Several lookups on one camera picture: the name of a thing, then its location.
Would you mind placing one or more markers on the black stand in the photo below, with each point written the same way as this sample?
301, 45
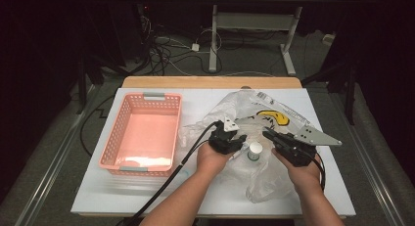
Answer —
82, 85
349, 89

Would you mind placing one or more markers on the white power adapter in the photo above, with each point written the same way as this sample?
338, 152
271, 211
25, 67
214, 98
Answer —
195, 47

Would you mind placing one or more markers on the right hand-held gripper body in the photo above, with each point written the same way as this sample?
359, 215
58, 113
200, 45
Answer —
300, 147

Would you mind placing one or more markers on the person's right hand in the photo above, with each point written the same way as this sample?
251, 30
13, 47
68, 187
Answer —
303, 177

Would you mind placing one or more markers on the wooden table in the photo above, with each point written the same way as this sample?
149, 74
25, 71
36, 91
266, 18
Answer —
212, 81

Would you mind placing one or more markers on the small white box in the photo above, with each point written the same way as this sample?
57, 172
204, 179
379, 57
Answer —
329, 39

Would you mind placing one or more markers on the pink plastic basket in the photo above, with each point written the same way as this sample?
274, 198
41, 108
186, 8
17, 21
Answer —
143, 121

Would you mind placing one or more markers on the metal floor rail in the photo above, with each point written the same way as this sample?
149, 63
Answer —
368, 160
55, 160

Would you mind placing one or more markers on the person's left hand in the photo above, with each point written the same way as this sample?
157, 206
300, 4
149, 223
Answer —
210, 162

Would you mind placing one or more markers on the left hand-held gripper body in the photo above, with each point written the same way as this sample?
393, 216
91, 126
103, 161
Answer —
221, 143

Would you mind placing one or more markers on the white metal desk frame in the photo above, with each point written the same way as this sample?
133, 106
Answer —
213, 36

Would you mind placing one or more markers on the white-capped bottle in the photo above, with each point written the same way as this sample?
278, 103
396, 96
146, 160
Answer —
254, 151

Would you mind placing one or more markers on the clear smiley plastic bag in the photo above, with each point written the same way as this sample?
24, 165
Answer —
261, 183

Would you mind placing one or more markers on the white board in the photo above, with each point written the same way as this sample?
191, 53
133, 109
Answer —
202, 99

